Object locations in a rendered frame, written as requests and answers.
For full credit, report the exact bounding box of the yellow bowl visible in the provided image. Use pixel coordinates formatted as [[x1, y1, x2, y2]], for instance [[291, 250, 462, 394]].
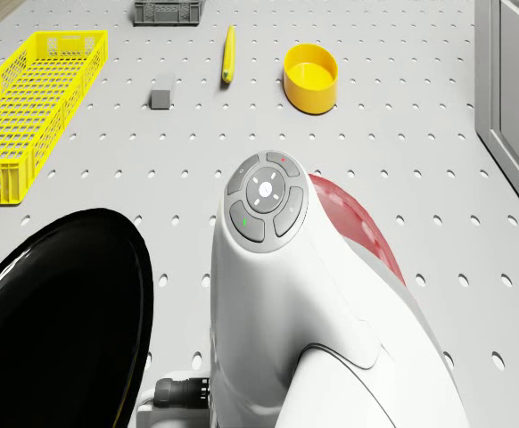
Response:
[[283, 43, 340, 116]]

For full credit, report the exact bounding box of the black plate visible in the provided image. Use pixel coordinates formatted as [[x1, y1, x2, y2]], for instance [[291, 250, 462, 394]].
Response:
[[0, 208, 155, 428]]

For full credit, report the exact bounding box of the yellow basket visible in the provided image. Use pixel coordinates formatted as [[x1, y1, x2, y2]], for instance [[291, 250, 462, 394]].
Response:
[[0, 29, 110, 207]]

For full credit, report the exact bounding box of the banana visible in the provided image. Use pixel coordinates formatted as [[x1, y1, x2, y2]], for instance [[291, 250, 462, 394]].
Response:
[[220, 25, 237, 85]]

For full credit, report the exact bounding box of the dark grey basket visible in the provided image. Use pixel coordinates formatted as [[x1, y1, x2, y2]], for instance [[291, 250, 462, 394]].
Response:
[[133, 0, 205, 29]]

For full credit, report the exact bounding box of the grey cube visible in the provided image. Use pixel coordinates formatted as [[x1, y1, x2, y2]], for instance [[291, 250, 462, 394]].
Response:
[[150, 73, 177, 111]]

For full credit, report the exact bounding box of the red plate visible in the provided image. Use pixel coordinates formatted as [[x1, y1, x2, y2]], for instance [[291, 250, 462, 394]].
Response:
[[307, 173, 408, 292]]

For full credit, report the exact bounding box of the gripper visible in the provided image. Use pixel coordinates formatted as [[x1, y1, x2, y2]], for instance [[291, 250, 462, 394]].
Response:
[[135, 375, 212, 428]]

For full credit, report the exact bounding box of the white cabinet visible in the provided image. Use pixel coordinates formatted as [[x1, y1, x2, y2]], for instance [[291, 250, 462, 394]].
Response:
[[474, 0, 519, 234]]

